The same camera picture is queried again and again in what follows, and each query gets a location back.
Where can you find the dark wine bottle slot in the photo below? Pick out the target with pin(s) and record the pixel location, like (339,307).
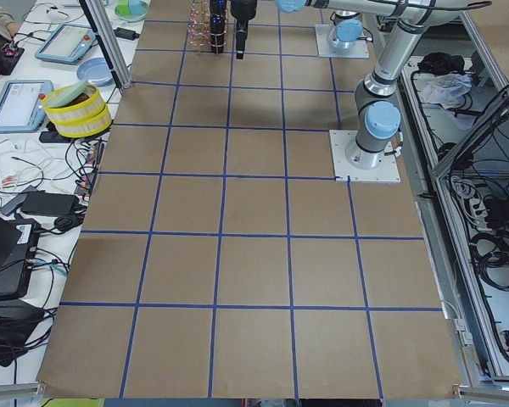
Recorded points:
(218,7)
(217,33)

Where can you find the black power adapter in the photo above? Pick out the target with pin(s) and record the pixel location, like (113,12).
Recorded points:
(127,34)

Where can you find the blue plate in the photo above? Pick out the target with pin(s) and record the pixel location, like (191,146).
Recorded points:
(96,71)

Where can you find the aluminium frame post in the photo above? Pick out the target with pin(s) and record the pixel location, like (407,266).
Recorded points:
(99,21)

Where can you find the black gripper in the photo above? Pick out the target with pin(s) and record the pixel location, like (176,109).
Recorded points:
(243,9)

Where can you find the black power brick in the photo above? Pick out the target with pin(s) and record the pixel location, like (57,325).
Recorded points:
(48,204)

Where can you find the black laptop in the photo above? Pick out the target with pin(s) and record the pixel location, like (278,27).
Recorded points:
(18,245)

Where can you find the pale green plate in basket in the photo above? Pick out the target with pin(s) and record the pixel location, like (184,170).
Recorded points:
(65,95)

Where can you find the teach pendant near plate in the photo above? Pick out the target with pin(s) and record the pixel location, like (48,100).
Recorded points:
(67,44)

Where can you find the green bowl with blocks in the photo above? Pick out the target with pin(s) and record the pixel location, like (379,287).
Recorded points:
(131,10)

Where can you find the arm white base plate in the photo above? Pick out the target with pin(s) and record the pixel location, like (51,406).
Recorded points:
(352,164)
(329,46)

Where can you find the white crumpled cloth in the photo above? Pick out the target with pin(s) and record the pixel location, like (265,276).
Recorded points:
(448,91)

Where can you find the teach pendant far side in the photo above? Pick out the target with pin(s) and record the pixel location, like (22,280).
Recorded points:
(20,105)

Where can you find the copper wire wine basket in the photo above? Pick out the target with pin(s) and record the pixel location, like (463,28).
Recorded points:
(199,25)

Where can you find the dark wine bottle far slot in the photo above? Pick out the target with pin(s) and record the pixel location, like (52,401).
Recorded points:
(218,7)

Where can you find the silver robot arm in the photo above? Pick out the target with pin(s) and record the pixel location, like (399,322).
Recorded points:
(346,30)
(379,118)

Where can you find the yellow rimmed wooden basket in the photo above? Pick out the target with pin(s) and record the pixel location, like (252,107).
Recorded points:
(88,115)

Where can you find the dark wine bottle near slot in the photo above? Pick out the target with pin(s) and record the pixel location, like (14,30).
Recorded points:
(217,33)

